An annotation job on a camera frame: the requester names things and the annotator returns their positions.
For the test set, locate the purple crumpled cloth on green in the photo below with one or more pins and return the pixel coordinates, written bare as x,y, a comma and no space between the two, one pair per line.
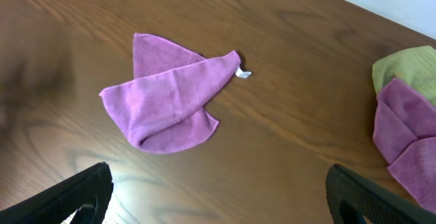
404,133

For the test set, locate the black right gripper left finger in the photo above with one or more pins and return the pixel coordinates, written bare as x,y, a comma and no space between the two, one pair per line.
85,196

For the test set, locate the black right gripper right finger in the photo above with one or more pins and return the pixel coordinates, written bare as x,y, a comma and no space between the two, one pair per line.
354,199

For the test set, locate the purple cloth with white tag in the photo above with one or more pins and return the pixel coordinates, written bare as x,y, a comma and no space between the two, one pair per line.
162,109

